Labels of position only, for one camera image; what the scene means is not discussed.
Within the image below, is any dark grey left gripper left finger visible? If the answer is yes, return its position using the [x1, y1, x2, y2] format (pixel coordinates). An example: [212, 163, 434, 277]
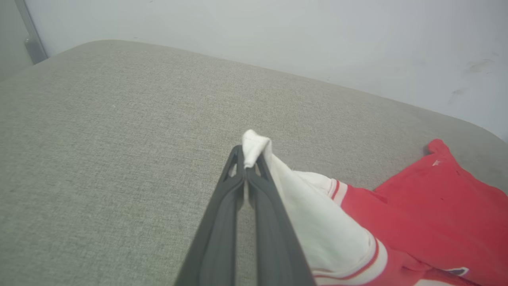
[175, 145, 245, 286]

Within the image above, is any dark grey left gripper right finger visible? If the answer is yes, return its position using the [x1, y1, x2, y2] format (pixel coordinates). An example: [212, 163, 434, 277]
[246, 154, 316, 286]

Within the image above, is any red and white garment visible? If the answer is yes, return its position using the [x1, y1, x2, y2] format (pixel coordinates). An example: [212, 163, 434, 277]
[241, 129, 508, 286]

